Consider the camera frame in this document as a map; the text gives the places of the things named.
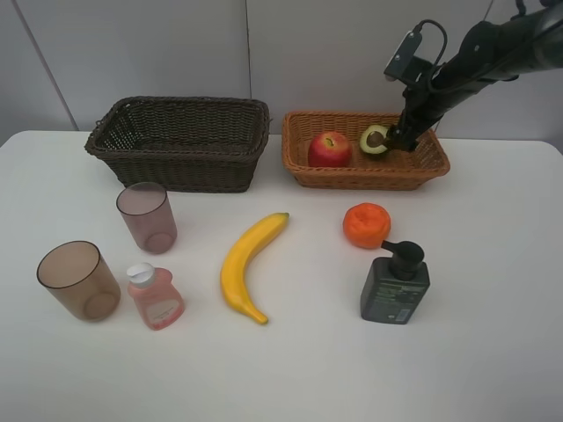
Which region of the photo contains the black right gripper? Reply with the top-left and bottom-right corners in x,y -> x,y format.
386,65 -> 466,152

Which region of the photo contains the pink liquid bottle white cap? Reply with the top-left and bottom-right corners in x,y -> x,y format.
126,263 -> 185,331

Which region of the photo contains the peeled orange tangerine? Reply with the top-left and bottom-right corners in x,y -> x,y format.
342,202 -> 391,250

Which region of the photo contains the halved avocado with pit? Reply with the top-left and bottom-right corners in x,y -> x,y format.
359,125 -> 389,156

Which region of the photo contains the light orange wicker basket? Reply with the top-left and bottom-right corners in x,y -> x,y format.
281,111 -> 450,191

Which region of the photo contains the yellow banana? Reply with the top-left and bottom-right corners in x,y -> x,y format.
220,213 -> 289,325

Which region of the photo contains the red apple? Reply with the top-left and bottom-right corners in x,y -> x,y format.
308,131 -> 352,168

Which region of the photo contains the purple translucent plastic cup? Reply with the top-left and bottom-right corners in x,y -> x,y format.
116,182 -> 178,254

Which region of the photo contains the brown translucent plastic cup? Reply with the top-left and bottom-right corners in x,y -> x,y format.
36,241 -> 121,322

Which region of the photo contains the dark green pump bottle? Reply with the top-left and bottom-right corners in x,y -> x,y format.
360,241 -> 430,324

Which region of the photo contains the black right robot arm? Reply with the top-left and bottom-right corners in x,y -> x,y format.
384,1 -> 562,152

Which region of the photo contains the dark brown wicker basket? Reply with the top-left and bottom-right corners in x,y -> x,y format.
84,96 -> 270,193

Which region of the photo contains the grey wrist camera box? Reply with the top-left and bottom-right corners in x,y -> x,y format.
384,30 -> 432,85

